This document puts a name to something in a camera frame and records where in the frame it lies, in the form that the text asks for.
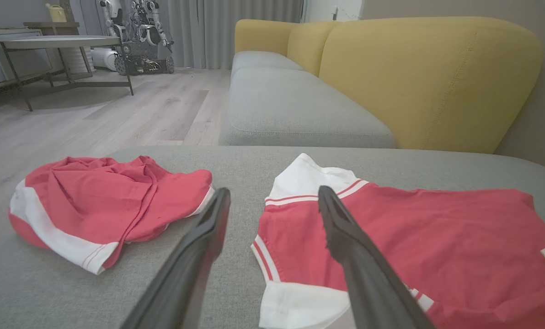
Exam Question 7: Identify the white humanoid robot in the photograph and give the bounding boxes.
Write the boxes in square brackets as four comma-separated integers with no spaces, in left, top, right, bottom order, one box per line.
[128,0,175,53]
[100,0,128,44]

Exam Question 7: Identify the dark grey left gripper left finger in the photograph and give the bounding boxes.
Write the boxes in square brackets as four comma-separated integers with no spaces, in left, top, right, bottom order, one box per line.
[121,187,231,329]

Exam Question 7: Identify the black wheeled robot cart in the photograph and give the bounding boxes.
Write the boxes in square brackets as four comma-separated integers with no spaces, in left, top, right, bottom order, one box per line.
[114,43,176,76]

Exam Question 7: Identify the round grey coffee table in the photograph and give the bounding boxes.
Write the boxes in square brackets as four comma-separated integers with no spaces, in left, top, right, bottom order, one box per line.
[0,35,135,112]

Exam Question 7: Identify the grey sofa seat cushion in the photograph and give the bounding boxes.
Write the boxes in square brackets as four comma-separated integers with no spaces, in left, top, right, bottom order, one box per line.
[219,68,396,148]
[230,50,304,77]

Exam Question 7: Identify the grey pleated curtain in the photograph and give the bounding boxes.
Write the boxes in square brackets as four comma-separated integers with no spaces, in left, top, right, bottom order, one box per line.
[163,0,304,70]

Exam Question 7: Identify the pale low tv cabinet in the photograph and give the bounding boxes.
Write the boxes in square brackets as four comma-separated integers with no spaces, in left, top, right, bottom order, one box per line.
[0,28,43,95]

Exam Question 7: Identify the red shorts with white stripes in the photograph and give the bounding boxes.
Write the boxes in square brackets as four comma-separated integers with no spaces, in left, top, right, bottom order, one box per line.
[8,155,215,276]

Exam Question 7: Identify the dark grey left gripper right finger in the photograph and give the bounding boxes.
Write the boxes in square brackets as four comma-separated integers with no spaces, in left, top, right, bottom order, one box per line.
[318,185,435,329]

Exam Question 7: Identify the yellow watering can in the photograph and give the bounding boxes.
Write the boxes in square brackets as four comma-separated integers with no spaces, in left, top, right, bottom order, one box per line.
[45,3,68,23]

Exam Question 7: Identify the big yellow sofa back cushion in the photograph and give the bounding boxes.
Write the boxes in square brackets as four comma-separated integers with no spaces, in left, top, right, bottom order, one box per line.
[319,17,543,154]

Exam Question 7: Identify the large grey sofa chaise seat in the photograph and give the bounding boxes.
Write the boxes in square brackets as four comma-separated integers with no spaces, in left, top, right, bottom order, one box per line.
[0,145,545,329]

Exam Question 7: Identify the red jersey with white trim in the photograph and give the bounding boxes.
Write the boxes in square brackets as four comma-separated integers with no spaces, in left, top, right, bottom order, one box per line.
[251,153,545,329]

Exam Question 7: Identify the dark wooden side stand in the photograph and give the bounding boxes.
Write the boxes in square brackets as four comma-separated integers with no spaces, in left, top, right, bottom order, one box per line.
[23,21,95,74]

